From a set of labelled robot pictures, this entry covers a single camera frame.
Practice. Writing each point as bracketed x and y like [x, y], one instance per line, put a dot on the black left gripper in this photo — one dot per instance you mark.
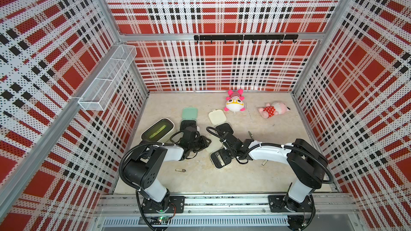
[204, 143]

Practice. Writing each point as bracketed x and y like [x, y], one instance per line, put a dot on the cream nail kit case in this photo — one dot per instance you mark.
[217, 117]
[221, 158]

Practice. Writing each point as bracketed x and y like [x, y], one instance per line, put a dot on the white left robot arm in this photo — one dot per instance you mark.
[140, 166]

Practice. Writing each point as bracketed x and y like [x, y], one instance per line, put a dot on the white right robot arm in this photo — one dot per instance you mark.
[309, 166]

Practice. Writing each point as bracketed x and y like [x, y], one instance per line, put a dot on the green nail kit case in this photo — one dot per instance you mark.
[190, 114]

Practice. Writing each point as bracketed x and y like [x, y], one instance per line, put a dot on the green oval tray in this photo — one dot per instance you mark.
[161, 131]

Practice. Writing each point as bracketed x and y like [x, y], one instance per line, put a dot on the pink owl plush toy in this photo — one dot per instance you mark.
[235, 101]

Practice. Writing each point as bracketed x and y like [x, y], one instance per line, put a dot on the pink strawberry plush toy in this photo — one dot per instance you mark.
[273, 109]

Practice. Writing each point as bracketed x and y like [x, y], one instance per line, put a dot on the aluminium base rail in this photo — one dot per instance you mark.
[329, 211]

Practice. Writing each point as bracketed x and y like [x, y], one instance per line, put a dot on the clear wall shelf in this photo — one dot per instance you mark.
[102, 89]

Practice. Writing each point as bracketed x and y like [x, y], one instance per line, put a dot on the black hook rail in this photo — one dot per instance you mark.
[272, 37]

